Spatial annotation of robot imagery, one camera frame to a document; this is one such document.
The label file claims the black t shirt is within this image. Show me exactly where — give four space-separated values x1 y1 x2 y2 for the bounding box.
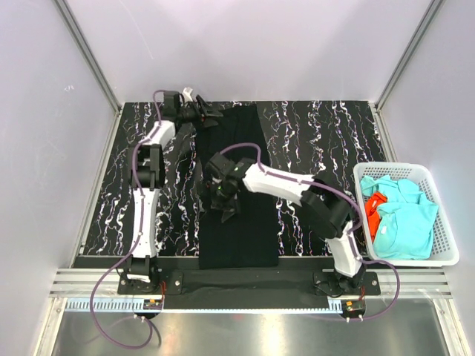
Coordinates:
195 104 280 269

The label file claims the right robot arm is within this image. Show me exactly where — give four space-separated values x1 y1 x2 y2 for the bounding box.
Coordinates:
205 153 366 295

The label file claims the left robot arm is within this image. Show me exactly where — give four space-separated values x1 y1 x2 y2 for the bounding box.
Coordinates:
118 87 223 294

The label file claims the black marbled table mat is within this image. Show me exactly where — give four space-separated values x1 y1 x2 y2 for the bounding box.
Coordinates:
79 101 385 257

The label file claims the left connector board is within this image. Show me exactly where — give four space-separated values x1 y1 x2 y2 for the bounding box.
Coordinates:
143 299 164 310

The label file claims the connector board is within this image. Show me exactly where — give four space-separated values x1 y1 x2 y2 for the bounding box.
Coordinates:
143 299 164 310
343 300 366 313

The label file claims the orange t shirt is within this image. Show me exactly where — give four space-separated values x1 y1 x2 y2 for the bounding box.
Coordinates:
364 191 387 242

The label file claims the right connector board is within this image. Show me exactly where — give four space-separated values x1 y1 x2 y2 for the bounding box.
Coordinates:
343 300 366 313

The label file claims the white plastic laundry basket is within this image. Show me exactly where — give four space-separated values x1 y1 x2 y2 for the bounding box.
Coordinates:
353 162 459 267

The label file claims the teal t shirt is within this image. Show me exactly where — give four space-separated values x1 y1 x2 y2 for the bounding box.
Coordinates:
360 175 439 260

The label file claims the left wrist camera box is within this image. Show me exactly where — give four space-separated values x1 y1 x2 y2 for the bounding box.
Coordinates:
181 87 194 102

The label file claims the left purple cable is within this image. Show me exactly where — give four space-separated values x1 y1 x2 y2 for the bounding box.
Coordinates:
88 89 175 350

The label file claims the purple cable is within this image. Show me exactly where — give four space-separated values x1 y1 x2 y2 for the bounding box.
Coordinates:
88 89 175 350
218 142 402 322

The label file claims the left aluminium frame post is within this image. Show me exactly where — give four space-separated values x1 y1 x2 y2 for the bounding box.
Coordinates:
52 0 122 114

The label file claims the aluminium frame post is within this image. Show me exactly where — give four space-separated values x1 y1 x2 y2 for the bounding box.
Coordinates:
374 0 445 112
52 0 122 114

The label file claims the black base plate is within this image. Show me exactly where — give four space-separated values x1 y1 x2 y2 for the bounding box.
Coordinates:
117 255 381 309

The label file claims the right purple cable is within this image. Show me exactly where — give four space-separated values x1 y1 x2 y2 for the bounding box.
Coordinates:
218 142 402 322

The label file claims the white slotted cable duct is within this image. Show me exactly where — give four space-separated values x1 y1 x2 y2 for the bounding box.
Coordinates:
65 297 343 314

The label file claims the right aluminium frame post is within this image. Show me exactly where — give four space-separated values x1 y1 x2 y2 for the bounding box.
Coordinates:
374 0 445 112

